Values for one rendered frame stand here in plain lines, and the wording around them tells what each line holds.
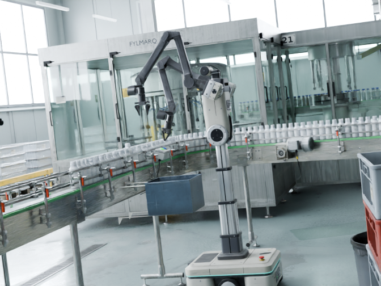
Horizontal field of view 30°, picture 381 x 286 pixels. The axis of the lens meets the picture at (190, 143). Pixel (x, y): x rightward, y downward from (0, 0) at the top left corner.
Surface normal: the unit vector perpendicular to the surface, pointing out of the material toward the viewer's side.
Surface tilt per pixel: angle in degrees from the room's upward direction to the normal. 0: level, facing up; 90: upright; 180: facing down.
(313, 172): 90
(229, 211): 90
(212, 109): 90
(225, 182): 90
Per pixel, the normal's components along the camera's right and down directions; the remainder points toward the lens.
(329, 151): -0.55, 0.11
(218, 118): -0.24, 0.26
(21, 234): 0.96, -0.09
